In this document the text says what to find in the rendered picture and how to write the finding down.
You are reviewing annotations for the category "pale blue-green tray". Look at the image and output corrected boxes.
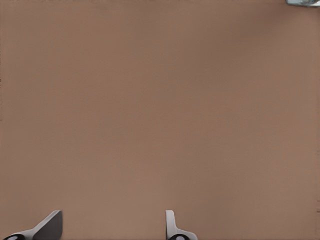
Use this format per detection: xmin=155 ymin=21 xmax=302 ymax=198
xmin=285 ymin=0 xmax=320 ymax=8

